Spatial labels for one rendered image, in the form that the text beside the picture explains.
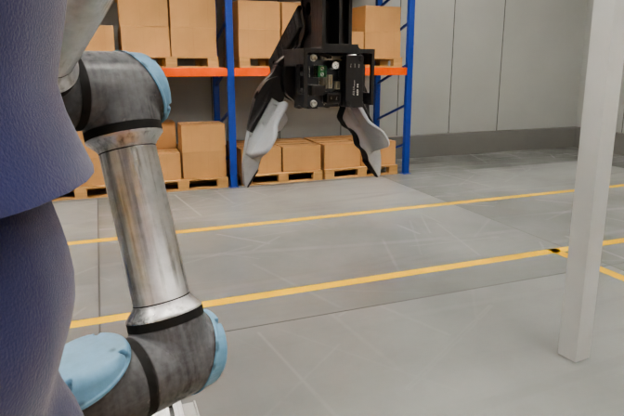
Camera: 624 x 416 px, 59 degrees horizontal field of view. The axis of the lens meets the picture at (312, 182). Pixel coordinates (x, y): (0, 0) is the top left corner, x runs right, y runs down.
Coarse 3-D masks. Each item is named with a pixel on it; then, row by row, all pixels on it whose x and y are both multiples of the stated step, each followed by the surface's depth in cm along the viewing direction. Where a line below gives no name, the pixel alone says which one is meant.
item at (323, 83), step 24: (312, 0) 50; (336, 0) 49; (312, 24) 51; (336, 24) 50; (312, 48) 49; (336, 48) 50; (360, 48) 50; (288, 72) 54; (312, 72) 51; (336, 72) 52; (360, 72) 51; (288, 96) 55; (312, 96) 51; (336, 96) 51; (360, 96) 52
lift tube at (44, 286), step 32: (0, 224) 19; (32, 224) 21; (0, 256) 18; (32, 256) 20; (64, 256) 24; (0, 288) 18; (32, 288) 20; (64, 288) 23; (0, 320) 18; (32, 320) 20; (64, 320) 22; (0, 352) 18; (32, 352) 20; (0, 384) 18; (32, 384) 20; (64, 384) 27
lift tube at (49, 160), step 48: (0, 0) 16; (48, 0) 19; (0, 48) 17; (48, 48) 20; (0, 96) 17; (48, 96) 21; (0, 144) 17; (48, 144) 19; (0, 192) 16; (48, 192) 18
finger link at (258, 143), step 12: (276, 108) 55; (264, 120) 55; (276, 120) 53; (264, 132) 54; (276, 132) 52; (252, 144) 55; (264, 144) 52; (252, 156) 54; (252, 168) 55; (252, 180) 56
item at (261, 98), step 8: (272, 72) 55; (280, 72) 55; (264, 80) 55; (272, 80) 54; (264, 88) 54; (272, 88) 54; (280, 88) 55; (256, 96) 55; (264, 96) 55; (272, 96) 55; (280, 96) 55; (256, 104) 55; (264, 104) 55; (256, 112) 55; (248, 120) 56; (256, 120) 55; (248, 128) 55
